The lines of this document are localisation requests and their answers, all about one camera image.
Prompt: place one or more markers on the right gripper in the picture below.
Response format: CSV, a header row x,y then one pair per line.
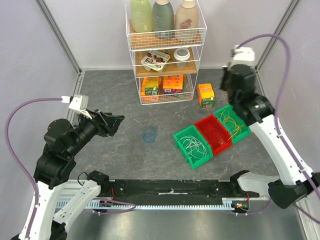
x,y
225,83

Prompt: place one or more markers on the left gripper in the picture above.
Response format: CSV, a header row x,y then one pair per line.
x,y
102,122

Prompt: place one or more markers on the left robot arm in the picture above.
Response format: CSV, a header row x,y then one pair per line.
x,y
52,172

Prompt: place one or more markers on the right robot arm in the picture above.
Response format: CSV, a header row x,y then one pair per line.
x,y
295,179

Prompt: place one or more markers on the sponge box on table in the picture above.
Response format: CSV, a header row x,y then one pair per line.
x,y
206,95

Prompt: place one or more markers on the rear green bin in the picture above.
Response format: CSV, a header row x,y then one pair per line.
x,y
233,123

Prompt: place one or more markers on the green bin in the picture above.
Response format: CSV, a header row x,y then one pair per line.
x,y
193,146
233,123

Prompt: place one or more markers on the green sponges in rack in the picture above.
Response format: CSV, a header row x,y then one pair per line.
x,y
185,87

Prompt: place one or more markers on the sponge box in rack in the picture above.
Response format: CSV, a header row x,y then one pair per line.
x,y
150,86

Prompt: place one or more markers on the clear cup with lid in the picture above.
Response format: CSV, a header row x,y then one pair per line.
x,y
181,56

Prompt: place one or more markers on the pink orange box in rack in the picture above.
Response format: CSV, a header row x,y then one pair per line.
x,y
173,84

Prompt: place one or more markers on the red bin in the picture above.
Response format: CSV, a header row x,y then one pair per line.
x,y
214,133

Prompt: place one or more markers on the front green bin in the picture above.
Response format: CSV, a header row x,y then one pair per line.
x,y
193,146

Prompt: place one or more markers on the yogurt cup pack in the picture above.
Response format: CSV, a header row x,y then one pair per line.
x,y
155,60

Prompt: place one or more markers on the beige brown bottle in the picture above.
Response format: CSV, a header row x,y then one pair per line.
x,y
186,21

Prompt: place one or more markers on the grey green bottle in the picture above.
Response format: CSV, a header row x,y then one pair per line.
x,y
163,19

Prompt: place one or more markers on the light green bottle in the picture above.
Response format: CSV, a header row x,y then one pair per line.
x,y
141,16

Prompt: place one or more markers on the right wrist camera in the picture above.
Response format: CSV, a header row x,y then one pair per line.
x,y
242,56

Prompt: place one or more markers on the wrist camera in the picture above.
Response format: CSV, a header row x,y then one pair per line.
x,y
78,104
242,56

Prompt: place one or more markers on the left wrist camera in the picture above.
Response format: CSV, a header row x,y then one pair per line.
x,y
78,104

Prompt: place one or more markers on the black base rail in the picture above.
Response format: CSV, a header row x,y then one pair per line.
x,y
172,192

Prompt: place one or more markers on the white wire shelf rack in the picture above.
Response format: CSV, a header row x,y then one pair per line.
x,y
139,44

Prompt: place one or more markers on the white cable duct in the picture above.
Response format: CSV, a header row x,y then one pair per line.
x,y
227,205

